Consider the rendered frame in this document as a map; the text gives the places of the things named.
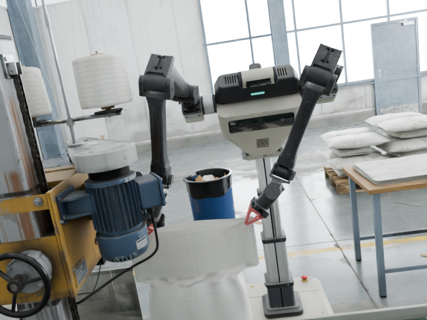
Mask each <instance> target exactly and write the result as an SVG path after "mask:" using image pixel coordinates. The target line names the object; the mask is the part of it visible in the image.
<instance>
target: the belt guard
mask: <svg viewBox="0 0 427 320"><path fill-rule="evenodd" d="M86 139H87V141H85V140H86ZM76 140H77V141H79V142H83V143H88V142H94V141H95V142H98V143H99V144H95V145H89V146H87V145H85V144H83V145H80V146H77V147H71V148H69V149H68V148H67V149H68V152H69V156H70V158H71V161H72V163H73V165H74V168H75V170H76V172H77V173H98V172H103V171H109V170H115V169H118V168H122V167H125V166H128V165H130V164H133V163H135V162H137V161H138V155H137V150H136V146H135V143H134V142H127V141H121V140H110V139H103V138H92V137H86V138H85V137H81V138H77V139H76ZM70 143H72V140H68V141H66V144H67V145H68V144H70Z"/></svg>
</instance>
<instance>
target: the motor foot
mask: <svg viewBox="0 0 427 320"><path fill-rule="evenodd" d="M55 199H56V202H57V206H58V212H59V215H60V219H61V220H63V221H64V223H62V225H65V224H66V223H67V222H68V221H69V220H71V219H73V218H78V217H83V216H87V215H92V214H93V210H94V213H97V212H96V209H95V203H94V200H93V194H91V201H92V204H91V201H90V195H89V194H87V193H86V191H85V190H74V186H73V185H70V186H68V187H67V188H66V189H64V190H63V191H62V192H60V193H59V194H57V195H56V197H55ZM92 205H93V209H92Z"/></svg>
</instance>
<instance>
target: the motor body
mask: <svg viewBox="0 0 427 320"><path fill-rule="evenodd" d="M135 177H136V172H135V171H133V170H130V171H129V172H128V173H126V174H124V175H121V176H119V177H115V178H110V179H105V180H90V179H89V178H88V179H87V180H85V191H86V193H87V194H89V195H90V201H91V206H92V209H93V205H92V199H91V194H93V200H94V203H95V209H96V212H97V213H94V210H93V214H92V215H91V219H92V222H93V227H94V230H95V231H97V233H96V238H97V241H96V243H98V248H99V251H100V254H101V256H102V257H103V258H104V259H105V260H107V261H108V262H126V261H129V260H133V259H134V258H137V257H139V256H141V255H142V254H143V253H145V252H146V250H147V248H148V246H149V236H148V232H147V225H146V223H145V221H143V220H142V214H141V210H140V204H139V199H138V195H137V189H136V185H135V180H134V178H135Z"/></svg>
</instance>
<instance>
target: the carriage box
mask: <svg viewBox="0 0 427 320"><path fill-rule="evenodd" d="M45 175H46V180H47V184H48V188H49V191H48V192H46V193H45V194H40V195H35V196H29V197H21V198H15V199H7V200H2V201H0V216H3V215H11V214H17V213H26V212H31V211H40V210H48V209H50V214H51V219H52V222H53V226H54V229H55V231H50V230H49V231H48V232H47V233H46V234H45V235H44V236H42V237H41V238H37V239H28V240H23V241H13V242H8V243H1V241H0V254H2V253H9V252H14V253H22V252H24V251H27V250H36V251H41V252H42V253H44V254H45V255H46V256H47V257H48V258H49V259H50V262H51V264H52V274H51V275H52V278H51V279H50V283H51V295H50V299H49V300H53V299H59V298H69V297H71V298H76V296H77V295H78V291H79V289H80V288H81V287H82V285H83V284H84V282H85V281H86V279H87V278H88V276H89V275H90V273H91V272H92V270H93V269H94V268H95V266H96V264H97V263H98V261H99V260H100V259H101V258H102V256H101V254H100V251H99V248H98V243H96V241H97V238H96V233H97V231H95V230H94V227H93V222H92V220H90V219H89V215H87V216H83V217H78V218H73V219H71V220H69V221H68V222H67V223H66V224H65V225H62V223H64V221H63V220H61V219H60V215H59V212H58V206H57V202H56V199H55V197H56V195H57V194H59V193H60V192H62V191H63V190H64V189H66V188H67V187H68V186H70V185H73V186H74V190H83V188H82V184H83V183H85V180H87V179H88V174H87V173H77V172H76V170H75V168H74V167H72V168H63V169H58V170H50V171H45ZM84 259H85V260H86V264H87V268H88V273H87V274H86V275H85V277H84V279H83V280H82V282H81V283H80V284H79V285H78V280H77V277H76V269H77V268H78V267H79V265H80V264H81V262H82V261H83V260H84ZM12 260H13V259H7V260H3V261H0V270H1V271H3V272H4V273H5V274H6V269H7V268H6V266H7V265H8V264H9V263H10V262H11V261H12ZM7 284H8V282H7V281H6V280H5V279H3V278H2V277H1V276H0V305H11V304H12V298H13V294H11V293H10V292H9V291H8V290H7V287H6V286H7ZM43 295H44V286H43V287H42V288H41V289H40V290H38V291H37V292H34V293H21V292H20V293H18V294H17V302H16V303H27V302H37V301H41V300H42V298H43Z"/></svg>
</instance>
